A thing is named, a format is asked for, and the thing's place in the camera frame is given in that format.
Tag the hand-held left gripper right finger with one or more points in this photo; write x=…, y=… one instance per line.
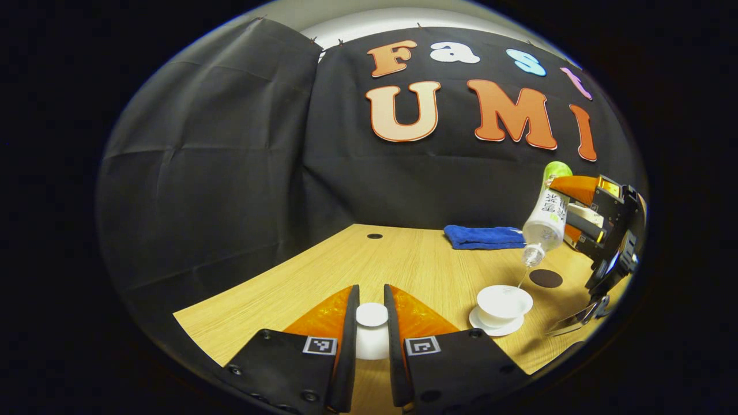
x=395, y=351

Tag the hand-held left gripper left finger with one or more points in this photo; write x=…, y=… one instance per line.
x=347, y=351

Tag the white teacup lid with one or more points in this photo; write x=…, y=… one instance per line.
x=372, y=328

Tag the white teacup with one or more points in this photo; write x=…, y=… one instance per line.
x=504, y=302

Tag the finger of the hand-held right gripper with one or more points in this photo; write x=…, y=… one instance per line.
x=585, y=229
x=579, y=187

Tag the dark round coaster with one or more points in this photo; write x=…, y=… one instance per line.
x=546, y=278

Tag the white green water bottle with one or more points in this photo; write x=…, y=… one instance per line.
x=545, y=222

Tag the blue towel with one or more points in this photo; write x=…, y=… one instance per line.
x=484, y=237

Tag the white saucer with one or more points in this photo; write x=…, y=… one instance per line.
x=496, y=332

